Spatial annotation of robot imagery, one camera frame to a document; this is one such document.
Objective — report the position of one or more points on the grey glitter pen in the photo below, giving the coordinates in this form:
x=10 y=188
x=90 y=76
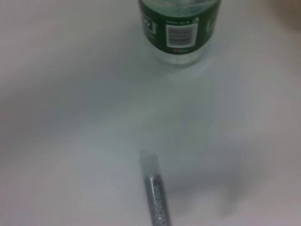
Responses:
x=156 y=188

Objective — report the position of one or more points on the clear water bottle green label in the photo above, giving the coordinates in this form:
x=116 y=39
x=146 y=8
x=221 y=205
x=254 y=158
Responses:
x=178 y=30

